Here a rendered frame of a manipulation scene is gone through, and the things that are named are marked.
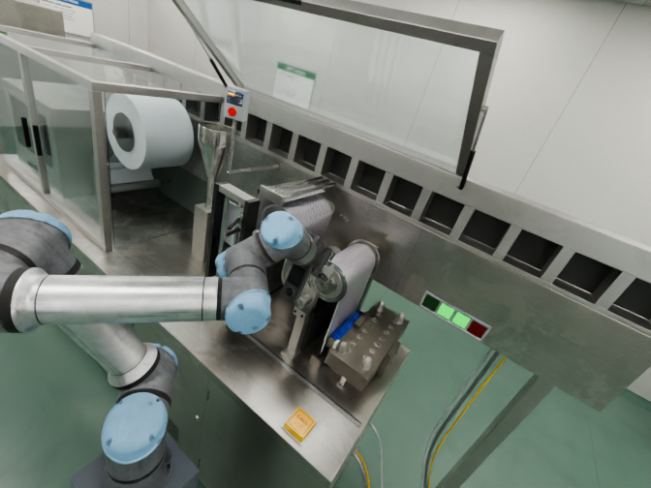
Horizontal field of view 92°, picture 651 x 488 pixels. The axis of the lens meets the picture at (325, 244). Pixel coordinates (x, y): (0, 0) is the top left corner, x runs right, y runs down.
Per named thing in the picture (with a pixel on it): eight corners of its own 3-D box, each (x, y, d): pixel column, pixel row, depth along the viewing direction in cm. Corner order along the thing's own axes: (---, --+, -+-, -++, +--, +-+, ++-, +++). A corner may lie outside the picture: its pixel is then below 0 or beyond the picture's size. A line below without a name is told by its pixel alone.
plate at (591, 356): (92, 116, 219) (88, 69, 205) (133, 118, 241) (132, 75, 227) (601, 416, 100) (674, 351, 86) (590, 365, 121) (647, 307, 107)
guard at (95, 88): (-7, 157, 185) (-41, 16, 152) (102, 153, 230) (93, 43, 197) (102, 254, 139) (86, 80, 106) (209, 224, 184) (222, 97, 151)
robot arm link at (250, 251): (209, 281, 59) (260, 253, 59) (213, 249, 68) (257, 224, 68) (234, 306, 64) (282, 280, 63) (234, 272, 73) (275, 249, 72)
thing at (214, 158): (183, 253, 155) (190, 136, 128) (207, 245, 166) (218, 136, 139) (201, 267, 149) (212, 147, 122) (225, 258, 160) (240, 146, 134)
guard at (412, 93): (160, -25, 102) (161, -27, 102) (241, 88, 148) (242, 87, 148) (484, 45, 61) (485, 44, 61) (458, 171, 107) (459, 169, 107)
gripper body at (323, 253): (336, 256, 86) (325, 240, 75) (319, 282, 84) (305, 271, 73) (314, 242, 89) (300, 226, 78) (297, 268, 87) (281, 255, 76)
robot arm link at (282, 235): (250, 221, 63) (287, 200, 63) (271, 240, 73) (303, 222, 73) (263, 254, 60) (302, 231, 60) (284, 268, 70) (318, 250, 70)
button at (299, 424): (283, 426, 95) (285, 422, 94) (297, 411, 101) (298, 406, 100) (300, 442, 92) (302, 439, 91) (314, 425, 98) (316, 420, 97)
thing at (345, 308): (324, 340, 113) (338, 300, 105) (355, 311, 132) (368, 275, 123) (325, 341, 113) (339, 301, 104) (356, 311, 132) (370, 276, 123)
